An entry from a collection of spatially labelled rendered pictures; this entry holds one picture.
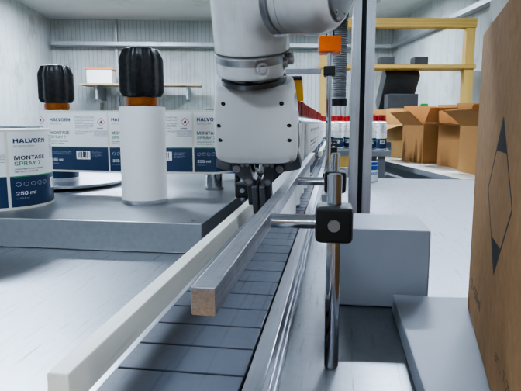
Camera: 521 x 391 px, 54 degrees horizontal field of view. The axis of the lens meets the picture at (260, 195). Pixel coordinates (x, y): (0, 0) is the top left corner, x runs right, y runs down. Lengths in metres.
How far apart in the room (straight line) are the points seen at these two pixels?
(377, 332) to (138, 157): 0.61
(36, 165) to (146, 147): 0.21
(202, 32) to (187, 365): 9.23
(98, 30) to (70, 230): 8.93
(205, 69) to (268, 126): 8.84
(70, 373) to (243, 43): 0.38
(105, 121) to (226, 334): 0.94
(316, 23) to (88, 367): 0.36
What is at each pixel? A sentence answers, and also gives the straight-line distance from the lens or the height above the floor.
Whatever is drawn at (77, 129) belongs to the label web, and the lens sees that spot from 1.32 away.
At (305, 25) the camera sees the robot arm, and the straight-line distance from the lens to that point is 0.52.
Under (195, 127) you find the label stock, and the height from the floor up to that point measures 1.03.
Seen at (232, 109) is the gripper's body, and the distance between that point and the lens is 0.60.
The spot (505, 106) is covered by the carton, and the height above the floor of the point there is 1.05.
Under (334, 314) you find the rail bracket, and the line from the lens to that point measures 0.44.
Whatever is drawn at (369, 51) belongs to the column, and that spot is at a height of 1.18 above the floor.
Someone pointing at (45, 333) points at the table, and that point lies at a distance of 0.56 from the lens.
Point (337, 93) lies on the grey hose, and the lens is 1.19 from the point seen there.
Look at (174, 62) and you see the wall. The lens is 9.48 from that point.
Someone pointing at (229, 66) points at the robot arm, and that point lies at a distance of 0.57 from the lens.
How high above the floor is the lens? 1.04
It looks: 8 degrees down
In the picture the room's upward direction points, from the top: straight up
